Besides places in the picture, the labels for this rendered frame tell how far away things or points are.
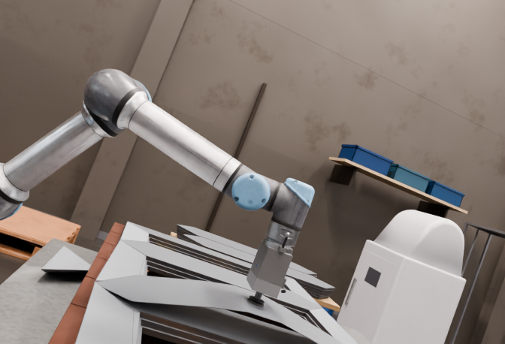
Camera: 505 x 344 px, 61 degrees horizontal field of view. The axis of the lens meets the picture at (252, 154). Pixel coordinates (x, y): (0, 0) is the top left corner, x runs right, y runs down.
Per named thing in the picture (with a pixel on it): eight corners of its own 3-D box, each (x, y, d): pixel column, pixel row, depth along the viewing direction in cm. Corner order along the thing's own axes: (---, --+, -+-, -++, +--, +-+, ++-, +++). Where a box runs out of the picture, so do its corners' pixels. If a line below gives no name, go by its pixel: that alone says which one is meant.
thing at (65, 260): (96, 259, 166) (101, 249, 166) (78, 294, 128) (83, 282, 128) (65, 249, 163) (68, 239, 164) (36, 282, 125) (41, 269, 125)
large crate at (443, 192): (440, 203, 547) (445, 191, 548) (460, 208, 514) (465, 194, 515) (411, 191, 536) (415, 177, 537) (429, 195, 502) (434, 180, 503)
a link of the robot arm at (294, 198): (283, 176, 108) (316, 188, 108) (267, 217, 108) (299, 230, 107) (284, 175, 100) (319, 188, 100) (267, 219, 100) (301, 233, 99)
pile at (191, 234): (309, 280, 235) (313, 270, 235) (340, 307, 196) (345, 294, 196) (171, 231, 218) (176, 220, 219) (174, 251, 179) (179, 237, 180)
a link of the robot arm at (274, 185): (236, 164, 98) (282, 182, 97) (240, 166, 109) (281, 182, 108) (223, 197, 97) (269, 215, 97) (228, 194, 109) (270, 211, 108)
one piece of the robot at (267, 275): (310, 245, 100) (285, 313, 99) (300, 238, 108) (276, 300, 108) (272, 231, 98) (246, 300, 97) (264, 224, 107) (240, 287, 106)
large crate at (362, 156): (370, 174, 522) (376, 159, 523) (388, 177, 486) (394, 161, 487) (336, 159, 509) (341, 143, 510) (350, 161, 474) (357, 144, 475)
